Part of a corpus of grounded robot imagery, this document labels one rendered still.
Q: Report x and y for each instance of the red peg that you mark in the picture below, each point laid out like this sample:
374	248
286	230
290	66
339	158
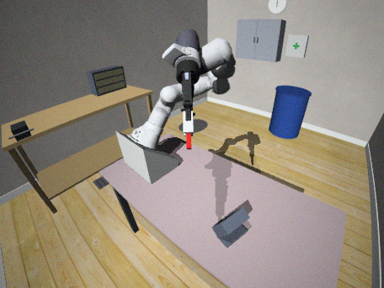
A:
188	140

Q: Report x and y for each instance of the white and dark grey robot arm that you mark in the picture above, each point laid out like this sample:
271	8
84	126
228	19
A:
215	59

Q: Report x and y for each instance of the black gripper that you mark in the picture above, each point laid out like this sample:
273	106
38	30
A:
191	74

